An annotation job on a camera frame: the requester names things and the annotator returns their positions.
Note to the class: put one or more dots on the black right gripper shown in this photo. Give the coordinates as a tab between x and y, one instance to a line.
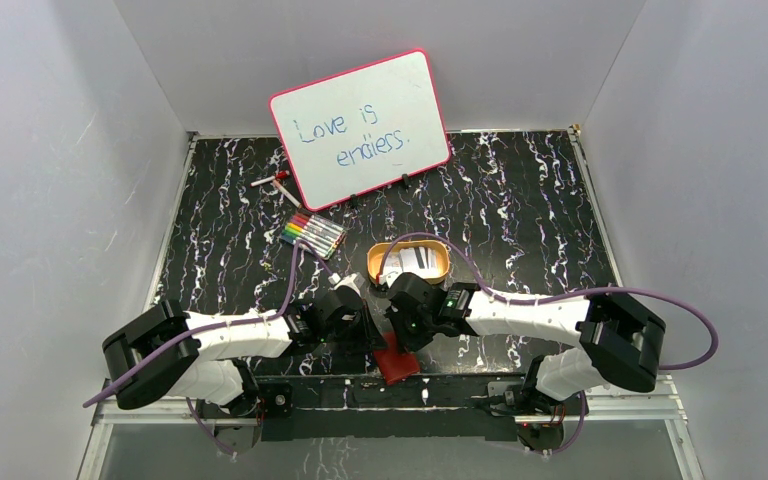
406	343

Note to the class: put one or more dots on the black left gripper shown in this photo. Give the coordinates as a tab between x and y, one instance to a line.
371	329

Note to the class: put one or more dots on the red card holder wallet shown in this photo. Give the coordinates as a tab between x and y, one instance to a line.
394	364

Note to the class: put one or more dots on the stack of silver cards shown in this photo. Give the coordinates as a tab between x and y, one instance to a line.
422	261

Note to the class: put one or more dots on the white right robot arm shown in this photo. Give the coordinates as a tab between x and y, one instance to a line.
611	337

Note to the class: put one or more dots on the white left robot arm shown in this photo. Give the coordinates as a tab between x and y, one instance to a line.
168	351

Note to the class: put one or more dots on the orange card tray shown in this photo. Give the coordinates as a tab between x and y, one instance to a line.
375	257

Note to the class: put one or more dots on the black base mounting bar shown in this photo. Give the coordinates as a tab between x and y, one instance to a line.
486	406

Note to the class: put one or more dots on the pack of coloured markers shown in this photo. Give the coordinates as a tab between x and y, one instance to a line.
320	234

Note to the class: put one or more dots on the white marker pen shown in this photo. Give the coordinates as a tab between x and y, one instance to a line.
286	193

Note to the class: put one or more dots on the red capped white marker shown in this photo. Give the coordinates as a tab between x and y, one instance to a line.
276	177

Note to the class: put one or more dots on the pink framed whiteboard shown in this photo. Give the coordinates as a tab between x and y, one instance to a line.
360	130

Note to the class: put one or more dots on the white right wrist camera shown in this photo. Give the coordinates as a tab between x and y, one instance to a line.
388	276

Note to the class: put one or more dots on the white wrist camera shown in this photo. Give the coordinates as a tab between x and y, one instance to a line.
388	276
354	281

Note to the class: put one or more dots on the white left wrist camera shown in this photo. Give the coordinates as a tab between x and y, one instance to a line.
354	281

